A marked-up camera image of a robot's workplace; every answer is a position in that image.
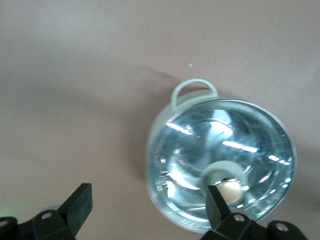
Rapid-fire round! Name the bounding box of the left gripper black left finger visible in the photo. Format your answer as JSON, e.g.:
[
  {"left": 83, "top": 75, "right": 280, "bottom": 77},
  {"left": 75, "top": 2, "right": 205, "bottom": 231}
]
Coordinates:
[{"left": 32, "top": 183, "right": 93, "bottom": 240}]

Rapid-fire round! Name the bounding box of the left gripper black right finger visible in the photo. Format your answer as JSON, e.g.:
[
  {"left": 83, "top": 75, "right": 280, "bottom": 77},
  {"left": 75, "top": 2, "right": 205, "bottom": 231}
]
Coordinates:
[{"left": 199, "top": 184, "right": 266, "bottom": 240}]

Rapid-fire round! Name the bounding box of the glass pot lid with knob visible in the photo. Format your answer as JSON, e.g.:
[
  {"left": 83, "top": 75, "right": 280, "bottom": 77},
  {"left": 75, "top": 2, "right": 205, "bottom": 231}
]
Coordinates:
[{"left": 149, "top": 99, "right": 298, "bottom": 224}]

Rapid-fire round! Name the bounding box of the brown table cloth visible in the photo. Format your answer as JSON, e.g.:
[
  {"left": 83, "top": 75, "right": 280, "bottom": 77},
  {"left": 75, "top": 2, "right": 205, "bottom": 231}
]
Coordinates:
[{"left": 0, "top": 0, "right": 320, "bottom": 240}]

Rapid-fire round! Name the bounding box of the steel pot with grey handles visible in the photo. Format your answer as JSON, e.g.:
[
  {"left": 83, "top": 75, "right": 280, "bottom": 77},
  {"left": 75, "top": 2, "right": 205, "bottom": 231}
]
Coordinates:
[{"left": 144, "top": 77, "right": 299, "bottom": 230}]

